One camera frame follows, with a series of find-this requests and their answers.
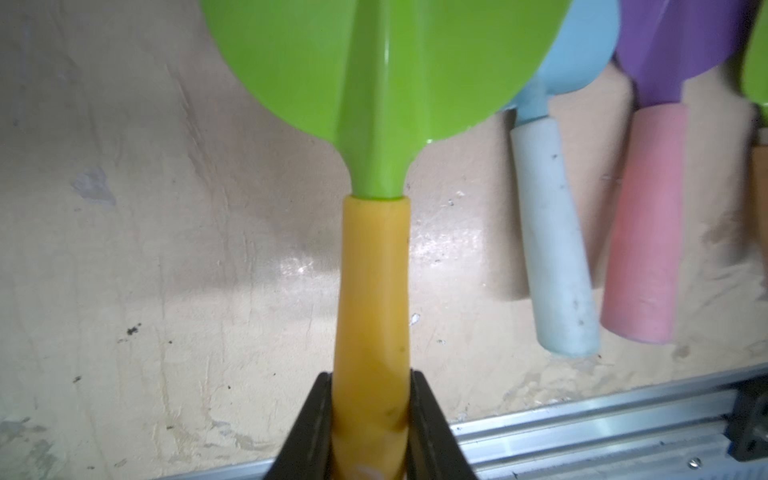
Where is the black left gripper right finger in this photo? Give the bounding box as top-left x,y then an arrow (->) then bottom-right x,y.
406,370 -> 477,480

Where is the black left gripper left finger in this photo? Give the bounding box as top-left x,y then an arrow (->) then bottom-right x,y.
264,372 -> 332,480

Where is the green shovel orange handle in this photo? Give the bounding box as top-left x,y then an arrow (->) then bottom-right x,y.
201,1 -> 570,479

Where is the light blue shovel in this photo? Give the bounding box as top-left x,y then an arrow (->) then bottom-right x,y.
506,0 -> 620,358

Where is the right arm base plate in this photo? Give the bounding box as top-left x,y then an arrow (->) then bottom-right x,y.
726,376 -> 767,462

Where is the purple shovel pink handle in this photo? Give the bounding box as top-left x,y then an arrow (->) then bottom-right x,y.
601,0 -> 754,344

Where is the green pointed shovel wooden handle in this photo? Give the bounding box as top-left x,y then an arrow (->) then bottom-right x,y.
740,1 -> 767,269

